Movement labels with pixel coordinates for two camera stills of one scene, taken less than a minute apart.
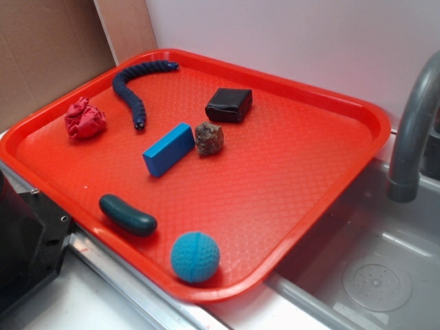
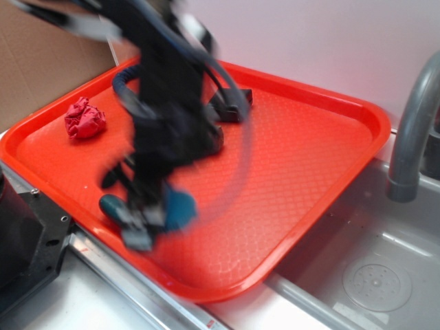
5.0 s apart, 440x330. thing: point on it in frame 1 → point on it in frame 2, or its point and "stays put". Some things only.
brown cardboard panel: [49, 46] stays put
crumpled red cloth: [84, 121] stays put
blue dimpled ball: [195, 257] → [180, 209]
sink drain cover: [377, 287] stays put
